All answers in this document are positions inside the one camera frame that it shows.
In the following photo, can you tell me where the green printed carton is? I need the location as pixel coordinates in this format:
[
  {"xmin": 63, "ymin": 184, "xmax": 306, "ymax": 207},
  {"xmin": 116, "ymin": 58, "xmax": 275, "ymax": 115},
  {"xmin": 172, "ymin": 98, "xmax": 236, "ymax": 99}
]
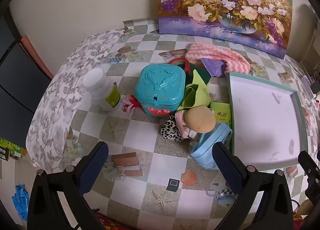
[{"xmin": 0, "ymin": 137, "xmax": 27, "ymax": 161}]

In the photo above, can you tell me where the yellow-green cloth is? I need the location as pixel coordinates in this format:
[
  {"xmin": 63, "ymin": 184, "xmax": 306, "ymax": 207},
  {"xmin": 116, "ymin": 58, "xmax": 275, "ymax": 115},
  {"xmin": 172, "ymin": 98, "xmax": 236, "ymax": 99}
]
[{"xmin": 179, "ymin": 69, "xmax": 212, "ymax": 111}]

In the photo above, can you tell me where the leopard print cloth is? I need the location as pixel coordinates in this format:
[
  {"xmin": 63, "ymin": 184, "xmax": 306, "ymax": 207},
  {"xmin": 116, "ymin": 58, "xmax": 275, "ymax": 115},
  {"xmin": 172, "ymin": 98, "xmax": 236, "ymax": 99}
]
[{"xmin": 160, "ymin": 115, "xmax": 184, "ymax": 142}]

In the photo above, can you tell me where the pink white fluffy towel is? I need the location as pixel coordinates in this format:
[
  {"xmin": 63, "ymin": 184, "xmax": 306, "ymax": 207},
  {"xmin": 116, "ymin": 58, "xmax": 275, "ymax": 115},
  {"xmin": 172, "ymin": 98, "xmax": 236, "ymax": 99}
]
[{"xmin": 185, "ymin": 42, "xmax": 251, "ymax": 75}]

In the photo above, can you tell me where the green tissue packet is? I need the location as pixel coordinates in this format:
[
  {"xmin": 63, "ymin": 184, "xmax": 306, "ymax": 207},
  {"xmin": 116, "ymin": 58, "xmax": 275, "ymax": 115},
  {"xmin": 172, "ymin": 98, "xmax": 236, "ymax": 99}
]
[{"xmin": 210, "ymin": 102, "xmax": 232, "ymax": 123}]

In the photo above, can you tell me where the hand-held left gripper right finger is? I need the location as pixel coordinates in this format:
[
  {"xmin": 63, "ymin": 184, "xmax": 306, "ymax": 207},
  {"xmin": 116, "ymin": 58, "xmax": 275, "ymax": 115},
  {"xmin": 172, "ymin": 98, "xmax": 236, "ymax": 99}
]
[{"xmin": 212, "ymin": 142, "xmax": 293, "ymax": 230}]

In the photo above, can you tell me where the checkered printed tablecloth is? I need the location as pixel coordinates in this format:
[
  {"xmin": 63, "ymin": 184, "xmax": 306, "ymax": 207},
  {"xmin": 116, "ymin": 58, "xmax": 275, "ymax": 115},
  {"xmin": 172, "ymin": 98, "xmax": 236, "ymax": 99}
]
[{"xmin": 60, "ymin": 18, "xmax": 320, "ymax": 220}]

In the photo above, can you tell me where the red floral cushion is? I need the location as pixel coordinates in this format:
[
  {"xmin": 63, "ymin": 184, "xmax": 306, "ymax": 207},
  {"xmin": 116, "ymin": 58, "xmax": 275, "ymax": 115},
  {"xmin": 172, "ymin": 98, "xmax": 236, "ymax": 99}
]
[{"xmin": 95, "ymin": 214, "xmax": 130, "ymax": 230}]

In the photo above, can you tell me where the pink cloth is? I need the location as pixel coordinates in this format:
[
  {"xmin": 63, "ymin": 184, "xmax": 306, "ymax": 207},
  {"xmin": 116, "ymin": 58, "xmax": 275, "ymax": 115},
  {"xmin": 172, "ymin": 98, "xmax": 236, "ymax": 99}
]
[{"xmin": 175, "ymin": 110, "xmax": 198, "ymax": 139}]

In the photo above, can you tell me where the white tray box teal rim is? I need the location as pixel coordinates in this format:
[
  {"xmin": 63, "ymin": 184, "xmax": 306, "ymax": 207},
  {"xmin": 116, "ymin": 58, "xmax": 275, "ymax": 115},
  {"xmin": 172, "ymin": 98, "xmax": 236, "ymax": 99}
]
[{"xmin": 226, "ymin": 71, "xmax": 308, "ymax": 172}]

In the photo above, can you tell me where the dark cabinet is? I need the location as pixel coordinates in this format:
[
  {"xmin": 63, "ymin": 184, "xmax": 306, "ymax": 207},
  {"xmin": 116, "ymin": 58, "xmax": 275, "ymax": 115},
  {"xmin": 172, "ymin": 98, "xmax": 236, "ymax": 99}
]
[{"xmin": 0, "ymin": 8, "xmax": 53, "ymax": 149}]

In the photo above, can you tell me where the blue face mask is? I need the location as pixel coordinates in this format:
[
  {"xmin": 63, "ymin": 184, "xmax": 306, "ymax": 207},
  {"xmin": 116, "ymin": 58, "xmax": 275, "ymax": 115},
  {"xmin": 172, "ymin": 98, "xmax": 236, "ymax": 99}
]
[{"xmin": 190, "ymin": 123, "xmax": 232, "ymax": 170}]

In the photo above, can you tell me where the beige plush toy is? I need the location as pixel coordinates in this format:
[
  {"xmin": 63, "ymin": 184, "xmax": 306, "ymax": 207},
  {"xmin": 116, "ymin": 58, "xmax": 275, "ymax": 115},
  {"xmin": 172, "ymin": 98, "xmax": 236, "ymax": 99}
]
[{"xmin": 185, "ymin": 106, "xmax": 216, "ymax": 134}]

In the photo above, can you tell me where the flower painting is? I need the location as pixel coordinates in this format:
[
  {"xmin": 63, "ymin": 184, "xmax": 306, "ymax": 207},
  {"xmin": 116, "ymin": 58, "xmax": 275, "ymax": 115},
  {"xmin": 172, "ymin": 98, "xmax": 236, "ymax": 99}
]
[{"xmin": 154, "ymin": 0, "xmax": 293, "ymax": 60}]

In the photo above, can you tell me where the red pink pipe cleaner toy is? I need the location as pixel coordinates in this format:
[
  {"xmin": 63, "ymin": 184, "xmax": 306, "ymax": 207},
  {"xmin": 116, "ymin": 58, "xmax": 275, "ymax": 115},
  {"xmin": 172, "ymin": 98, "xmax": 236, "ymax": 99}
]
[{"xmin": 122, "ymin": 95, "xmax": 141, "ymax": 113}]

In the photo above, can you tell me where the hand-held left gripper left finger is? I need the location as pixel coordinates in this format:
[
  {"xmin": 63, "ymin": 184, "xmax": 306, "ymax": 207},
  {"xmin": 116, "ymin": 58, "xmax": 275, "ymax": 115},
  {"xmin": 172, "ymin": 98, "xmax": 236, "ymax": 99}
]
[{"xmin": 27, "ymin": 141, "xmax": 109, "ymax": 230}]

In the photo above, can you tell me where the purple cloth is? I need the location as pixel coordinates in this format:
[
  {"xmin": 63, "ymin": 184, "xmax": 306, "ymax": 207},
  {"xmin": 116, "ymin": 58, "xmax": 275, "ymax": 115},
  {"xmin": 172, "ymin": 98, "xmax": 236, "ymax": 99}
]
[{"xmin": 201, "ymin": 58, "xmax": 227, "ymax": 78}]

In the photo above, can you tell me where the white bottle with green label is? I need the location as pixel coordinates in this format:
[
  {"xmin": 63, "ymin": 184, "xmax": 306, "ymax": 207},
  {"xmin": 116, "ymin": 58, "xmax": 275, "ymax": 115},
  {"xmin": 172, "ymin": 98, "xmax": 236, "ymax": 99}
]
[{"xmin": 82, "ymin": 68, "xmax": 122, "ymax": 113}]

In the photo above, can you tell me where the teal plastic toy box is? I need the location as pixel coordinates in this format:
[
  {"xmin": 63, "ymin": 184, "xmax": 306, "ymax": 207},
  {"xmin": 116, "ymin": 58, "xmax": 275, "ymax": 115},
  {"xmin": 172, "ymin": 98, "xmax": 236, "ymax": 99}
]
[{"xmin": 134, "ymin": 64, "xmax": 186, "ymax": 117}]

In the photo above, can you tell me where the grey floral tablecloth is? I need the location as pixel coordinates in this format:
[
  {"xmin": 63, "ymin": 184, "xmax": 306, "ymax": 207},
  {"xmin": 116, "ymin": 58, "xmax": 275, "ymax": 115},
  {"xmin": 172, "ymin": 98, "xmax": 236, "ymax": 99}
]
[{"xmin": 26, "ymin": 29, "xmax": 320, "ymax": 174}]

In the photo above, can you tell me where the red tape roll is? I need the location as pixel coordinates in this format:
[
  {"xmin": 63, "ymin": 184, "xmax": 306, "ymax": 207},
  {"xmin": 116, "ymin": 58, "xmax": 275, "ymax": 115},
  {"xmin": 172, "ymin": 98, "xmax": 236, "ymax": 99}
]
[{"xmin": 168, "ymin": 58, "xmax": 191, "ymax": 73}]

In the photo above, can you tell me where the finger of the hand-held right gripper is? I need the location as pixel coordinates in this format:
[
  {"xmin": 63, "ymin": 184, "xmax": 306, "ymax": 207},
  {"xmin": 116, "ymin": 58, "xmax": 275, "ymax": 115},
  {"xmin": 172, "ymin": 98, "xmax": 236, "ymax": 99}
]
[{"xmin": 298, "ymin": 150, "xmax": 320, "ymax": 204}]

